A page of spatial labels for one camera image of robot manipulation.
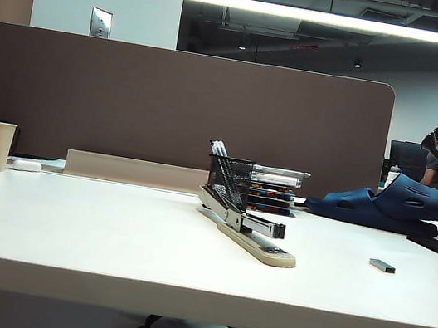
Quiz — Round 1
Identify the blue rubber slipper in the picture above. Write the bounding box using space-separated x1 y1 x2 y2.
302 178 438 241
369 169 438 228

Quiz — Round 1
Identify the white earbuds case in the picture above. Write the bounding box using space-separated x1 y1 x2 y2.
10 157 43 175

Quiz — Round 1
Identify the brown desk divider panel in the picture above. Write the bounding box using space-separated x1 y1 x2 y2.
0 18 398 224

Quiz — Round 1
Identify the black mesh pen holder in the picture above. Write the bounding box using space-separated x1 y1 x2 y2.
202 154 257 213

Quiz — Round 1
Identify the clear plastic case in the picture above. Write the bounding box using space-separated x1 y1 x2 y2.
250 162 312 192

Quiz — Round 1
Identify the white ceiling light strip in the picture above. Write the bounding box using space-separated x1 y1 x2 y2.
182 0 438 44

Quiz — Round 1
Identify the metal wall plate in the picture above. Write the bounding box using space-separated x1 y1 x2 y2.
87 6 116 40

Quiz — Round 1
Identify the white bottle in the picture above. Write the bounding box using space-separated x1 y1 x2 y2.
385 164 402 188

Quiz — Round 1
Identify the red ceiling sign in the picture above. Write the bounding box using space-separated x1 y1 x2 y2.
290 40 319 54

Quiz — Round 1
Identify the beige cable tray box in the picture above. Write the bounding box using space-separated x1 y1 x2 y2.
63 147 211 198

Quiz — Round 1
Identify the black computer monitor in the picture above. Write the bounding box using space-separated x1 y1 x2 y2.
384 138 432 184

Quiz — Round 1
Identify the colourful disc case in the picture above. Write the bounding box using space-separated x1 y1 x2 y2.
245 202 293 218
246 193 296 210
249 180 296 198

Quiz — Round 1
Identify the white pen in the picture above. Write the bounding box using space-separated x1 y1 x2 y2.
214 140 231 159

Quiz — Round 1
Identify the beige long-reach stapler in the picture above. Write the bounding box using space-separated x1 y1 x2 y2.
187 184 307 270

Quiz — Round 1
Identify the silver staple strip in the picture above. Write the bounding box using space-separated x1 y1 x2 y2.
368 257 397 273

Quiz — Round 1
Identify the black-capped pen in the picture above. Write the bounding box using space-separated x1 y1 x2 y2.
207 138 224 158

